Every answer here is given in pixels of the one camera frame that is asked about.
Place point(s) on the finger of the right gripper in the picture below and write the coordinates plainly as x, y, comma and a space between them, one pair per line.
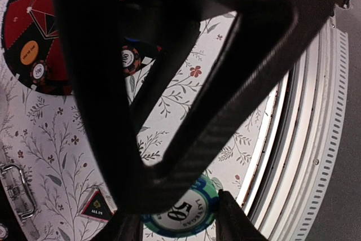
265, 39

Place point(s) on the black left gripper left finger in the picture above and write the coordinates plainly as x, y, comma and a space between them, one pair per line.
121, 227

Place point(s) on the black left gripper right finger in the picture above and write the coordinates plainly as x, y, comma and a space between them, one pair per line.
232, 224

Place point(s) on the green poker chip stack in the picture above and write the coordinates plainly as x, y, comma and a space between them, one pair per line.
190, 215

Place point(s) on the red chips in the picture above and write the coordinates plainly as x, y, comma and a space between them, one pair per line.
130, 60

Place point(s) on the orange big blind button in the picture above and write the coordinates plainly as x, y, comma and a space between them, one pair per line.
29, 52

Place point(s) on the red chip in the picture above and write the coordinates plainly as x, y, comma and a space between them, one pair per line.
39, 71

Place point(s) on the blue small blind button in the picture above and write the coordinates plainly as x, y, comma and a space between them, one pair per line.
131, 39

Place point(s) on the triangular all in marker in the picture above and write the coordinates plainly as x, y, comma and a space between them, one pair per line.
96, 207

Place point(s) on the round red black poker mat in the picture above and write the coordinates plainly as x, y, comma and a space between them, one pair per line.
33, 20

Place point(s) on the floral tablecloth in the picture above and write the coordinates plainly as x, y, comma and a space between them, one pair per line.
44, 135

